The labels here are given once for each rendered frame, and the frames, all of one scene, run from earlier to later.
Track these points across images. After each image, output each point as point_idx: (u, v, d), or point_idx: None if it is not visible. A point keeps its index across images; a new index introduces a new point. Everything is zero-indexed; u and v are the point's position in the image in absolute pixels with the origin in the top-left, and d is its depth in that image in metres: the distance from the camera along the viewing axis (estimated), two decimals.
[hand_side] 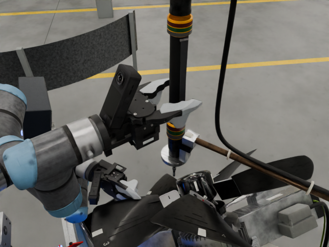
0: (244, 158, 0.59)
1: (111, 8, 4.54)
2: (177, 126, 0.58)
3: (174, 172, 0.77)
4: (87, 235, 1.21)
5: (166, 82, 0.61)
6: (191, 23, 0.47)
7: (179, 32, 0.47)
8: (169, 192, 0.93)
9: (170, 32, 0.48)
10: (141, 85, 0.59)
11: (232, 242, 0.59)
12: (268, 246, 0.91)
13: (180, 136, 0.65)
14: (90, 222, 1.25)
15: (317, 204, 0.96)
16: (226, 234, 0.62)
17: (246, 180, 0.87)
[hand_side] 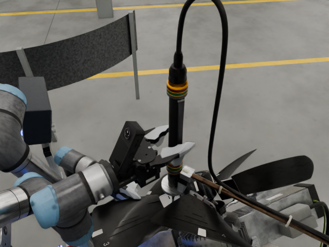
0: (233, 193, 0.69)
1: (111, 8, 4.54)
2: (175, 164, 0.67)
3: (173, 198, 0.87)
4: None
5: (168, 128, 0.69)
6: (187, 88, 0.57)
7: (177, 95, 0.57)
8: None
9: (169, 94, 0.57)
10: (146, 130, 0.68)
11: (232, 242, 0.59)
12: (268, 246, 0.91)
13: (178, 172, 0.75)
14: None
15: (317, 204, 0.96)
16: (226, 234, 0.62)
17: (246, 180, 0.87)
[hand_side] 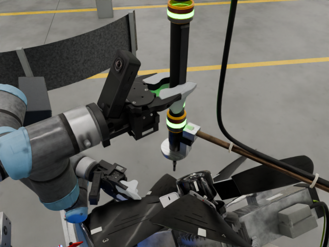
0: (246, 150, 0.58)
1: (111, 8, 4.54)
2: (176, 111, 0.57)
3: (175, 165, 0.76)
4: (87, 235, 1.21)
5: None
6: (193, 9, 0.46)
7: (180, 18, 0.46)
8: (169, 193, 0.94)
9: (171, 18, 0.47)
10: (146, 75, 0.57)
11: (232, 242, 0.59)
12: (268, 246, 0.91)
13: (180, 129, 0.64)
14: None
15: (317, 204, 0.96)
16: (226, 234, 0.62)
17: (246, 180, 0.87)
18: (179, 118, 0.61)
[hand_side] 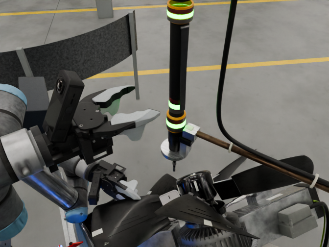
0: (246, 151, 0.58)
1: (111, 8, 4.54)
2: (133, 138, 0.52)
3: (175, 165, 0.76)
4: (87, 235, 1.21)
5: (123, 89, 0.55)
6: (192, 9, 0.46)
7: (180, 18, 0.46)
8: None
9: (170, 18, 0.46)
10: (95, 92, 0.54)
11: None
12: (268, 246, 0.91)
13: (180, 130, 0.64)
14: (90, 222, 1.25)
15: (317, 204, 0.96)
16: (110, 244, 0.82)
17: None
18: (178, 118, 0.61)
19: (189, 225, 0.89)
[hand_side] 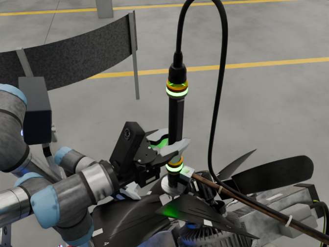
0: (233, 193, 0.69)
1: (111, 8, 4.54)
2: (174, 161, 0.68)
3: (174, 197, 0.87)
4: None
5: None
6: (186, 87, 0.57)
7: (176, 95, 0.57)
8: None
9: (169, 94, 0.57)
10: (149, 131, 0.69)
11: None
12: (268, 246, 0.91)
13: (177, 172, 0.75)
14: None
15: (317, 204, 0.96)
16: (110, 244, 0.82)
17: None
18: (176, 164, 0.72)
19: (189, 225, 0.89)
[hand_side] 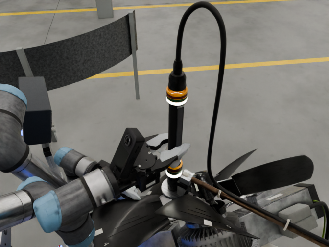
0: (232, 197, 0.70)
1: (111, 8, 4.54)
2: (174, 166, 0.70)
3: None
4: None
5: None
6: (186, 94, 0.58)
7: (176, 102, 0.58)
8: None
9: (169, 101, 0.59)
10: (149, 136, 0.70)
11: None
12: (268, 246, 0.91)
13: (177, 176, 0.76)
14: None
15: (317, 204, 0.96)
16: (110, 244, 0.82)
17: None
18: (176, 168, 0.73)
19: (189, 225, 0.89)
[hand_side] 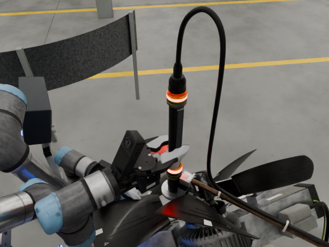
0: (231, 198, 0.70)
1: (111, 8, 4.54)
2: (174, 168, 0.70)
3: None
4: None
5: None
6: (186, 97, 0.59)
7: (176, 105, 0.58)
8: None
9: (169, 104, 0.59)
10: (149, 138, 0.70)
11: None
12: (268, 246, 0.91)
13: (177, 177, 0.76)
14: None
15: (317, 204, 0.96)
16: (110, 244, 0.82)
17: None
18: (176, 169, 0.74)
19: (189, 225, 0.89)
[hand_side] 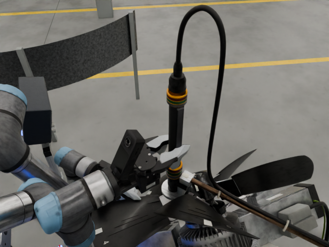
0: (232, 198, 0.70)
1: (111, 8, 4.54)
2: (174, 167, 0.70)
3: (172, 200, 0.89)
4: None
5: None
6: (186, 96, 0.58)
7: (176, 104, 0.58)
8: None
9: (169, 103, 0.59)
10: (149, 138, 0.70)
11: None
12: (268, 246, 0.91)
13: (177, 177, 0.76)
14: None
15: (317, 204, 0.96)
16: (110, 243, 0.81)
17: None
18: (176, 169, 0.74)
19: (189, 225, 0.89)
